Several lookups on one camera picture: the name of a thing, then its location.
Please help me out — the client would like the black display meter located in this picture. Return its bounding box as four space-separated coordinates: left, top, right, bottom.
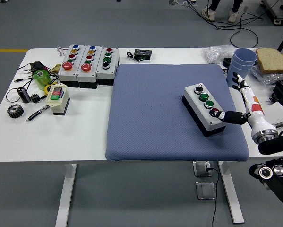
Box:
133 48 153 61

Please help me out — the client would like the metal floor socket box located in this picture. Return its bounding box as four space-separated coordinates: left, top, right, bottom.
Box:
192 161 213 177

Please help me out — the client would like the person's leg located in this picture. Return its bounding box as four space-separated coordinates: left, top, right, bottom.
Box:
228 0 243 24
201 0 221 19

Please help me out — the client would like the black floor cable loop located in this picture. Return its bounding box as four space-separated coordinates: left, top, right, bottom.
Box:
230 11 266 48

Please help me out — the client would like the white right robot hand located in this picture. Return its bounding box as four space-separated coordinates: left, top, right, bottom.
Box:
209 73 277 136

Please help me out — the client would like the metal floor cover plate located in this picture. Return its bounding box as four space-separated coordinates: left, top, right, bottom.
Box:
195 181 217 201

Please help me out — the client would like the white cable bundle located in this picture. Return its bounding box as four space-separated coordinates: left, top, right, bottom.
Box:
168 0 196 7

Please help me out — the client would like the bread slice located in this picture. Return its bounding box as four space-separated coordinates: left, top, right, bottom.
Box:
255 47 283 74

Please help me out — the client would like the thin black wire loop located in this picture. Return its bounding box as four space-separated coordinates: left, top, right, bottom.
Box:
5 78 35 103

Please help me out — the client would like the grey four-button control box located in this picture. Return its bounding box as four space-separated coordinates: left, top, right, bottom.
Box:
95 46 120 86
181 83 228 138

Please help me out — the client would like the white table leg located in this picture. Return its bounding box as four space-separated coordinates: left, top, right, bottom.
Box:
55 163 77 227
217 161 245 224

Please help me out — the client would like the clear bubble wrap bag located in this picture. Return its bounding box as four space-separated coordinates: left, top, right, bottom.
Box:
202 44 238 64

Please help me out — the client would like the brass fitting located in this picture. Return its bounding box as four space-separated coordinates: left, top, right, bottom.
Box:
49 63 62 74

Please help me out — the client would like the light blue plastic cup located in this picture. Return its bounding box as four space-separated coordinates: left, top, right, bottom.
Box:
226 61 254 87
231 56 257 70
234 48 257 64

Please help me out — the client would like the yellow tape roll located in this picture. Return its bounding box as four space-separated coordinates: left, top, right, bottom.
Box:
43 82 58 96

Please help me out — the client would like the white paper card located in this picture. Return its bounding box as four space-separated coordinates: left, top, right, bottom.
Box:
261 101 283 125

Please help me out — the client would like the blue-grey padded mat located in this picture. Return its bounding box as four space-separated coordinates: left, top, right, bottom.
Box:
105 63 250 163

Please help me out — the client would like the black meter cable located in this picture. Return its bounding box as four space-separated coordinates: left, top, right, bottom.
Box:
126 51 142 62

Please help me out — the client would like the black silver pen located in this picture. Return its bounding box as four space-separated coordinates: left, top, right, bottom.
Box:
26 104 50 123

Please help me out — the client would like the black wire with jack plug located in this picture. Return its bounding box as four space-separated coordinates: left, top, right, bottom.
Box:
13 70 38 83

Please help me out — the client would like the large black gear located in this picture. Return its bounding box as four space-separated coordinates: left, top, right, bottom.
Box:
6 104 24 119

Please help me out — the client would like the cream switch box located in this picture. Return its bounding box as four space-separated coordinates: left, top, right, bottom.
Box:
46 82 71 116

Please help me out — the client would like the clear bag of washers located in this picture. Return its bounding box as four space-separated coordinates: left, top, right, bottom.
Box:
251 63 283 86

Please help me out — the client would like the black power cable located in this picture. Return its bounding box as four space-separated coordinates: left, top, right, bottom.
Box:
205 167 220 227

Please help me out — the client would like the grey five-button control box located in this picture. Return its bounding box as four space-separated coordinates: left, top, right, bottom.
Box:
76 44 102 89
57 44 86 87

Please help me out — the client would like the green plastic cylinder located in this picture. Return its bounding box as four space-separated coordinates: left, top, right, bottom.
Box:
32 69 51 91

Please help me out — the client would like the black adapter block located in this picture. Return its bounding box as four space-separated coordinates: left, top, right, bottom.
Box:
29 61 47 73

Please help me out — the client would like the black cylindrical capacitor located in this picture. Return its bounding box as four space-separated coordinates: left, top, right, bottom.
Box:
17 86 31 104

